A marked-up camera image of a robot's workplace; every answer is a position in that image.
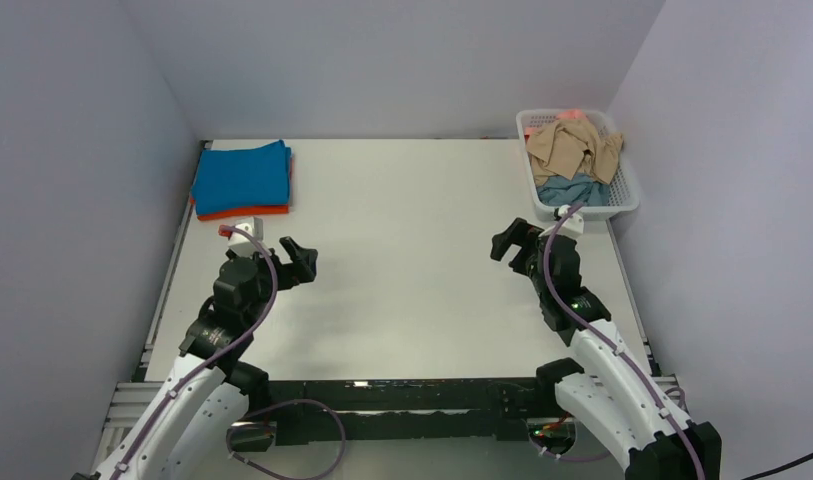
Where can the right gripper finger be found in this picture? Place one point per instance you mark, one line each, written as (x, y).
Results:
(500, 244)
(517, 230)

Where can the beige t shirt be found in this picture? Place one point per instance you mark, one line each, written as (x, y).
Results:
(566, 147)

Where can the grey-blue t shirt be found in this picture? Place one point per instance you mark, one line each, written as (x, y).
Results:
(582, 188)

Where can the folded orange t shirt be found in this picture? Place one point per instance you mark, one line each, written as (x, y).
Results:
(241, 189)

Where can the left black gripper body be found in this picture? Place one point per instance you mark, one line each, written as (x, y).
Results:
(288, 274)

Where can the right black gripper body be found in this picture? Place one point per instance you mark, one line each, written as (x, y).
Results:
(527, 258)

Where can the folded blue t shirt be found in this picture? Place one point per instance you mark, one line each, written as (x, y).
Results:
(276, 152)

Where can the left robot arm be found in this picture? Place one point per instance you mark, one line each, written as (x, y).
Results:
(208, 386)

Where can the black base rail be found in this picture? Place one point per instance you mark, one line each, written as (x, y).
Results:
(504, 409)

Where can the white plastic basket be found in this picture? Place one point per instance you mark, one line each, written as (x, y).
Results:
(624, 191)

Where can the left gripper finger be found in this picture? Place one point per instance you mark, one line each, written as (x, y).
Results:
(295, 252)
(305, 264)

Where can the pink t shirt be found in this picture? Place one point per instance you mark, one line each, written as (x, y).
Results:
(572, 115)

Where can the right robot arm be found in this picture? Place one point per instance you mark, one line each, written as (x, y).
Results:
(600, 383)

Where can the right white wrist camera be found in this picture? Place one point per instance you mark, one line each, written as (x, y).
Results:
(569, 222)

